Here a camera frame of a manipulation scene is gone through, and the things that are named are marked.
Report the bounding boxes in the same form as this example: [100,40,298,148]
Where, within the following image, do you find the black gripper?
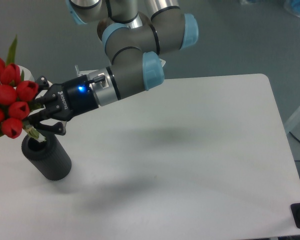
[27,76,99,136]

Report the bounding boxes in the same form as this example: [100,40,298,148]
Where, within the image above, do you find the red tulip bouquet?
[0,36,47,143]

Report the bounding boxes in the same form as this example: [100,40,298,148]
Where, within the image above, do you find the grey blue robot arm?
[25,0,199,135]

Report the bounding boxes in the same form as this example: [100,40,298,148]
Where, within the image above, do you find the black ribbed cylindrical vase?
[21,134,72,181]

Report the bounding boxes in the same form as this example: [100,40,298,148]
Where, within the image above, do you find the white rounded side table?
[18,65,36,82]

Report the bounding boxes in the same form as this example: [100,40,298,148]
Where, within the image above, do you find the blue plastic bag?
[284,0,300,18]

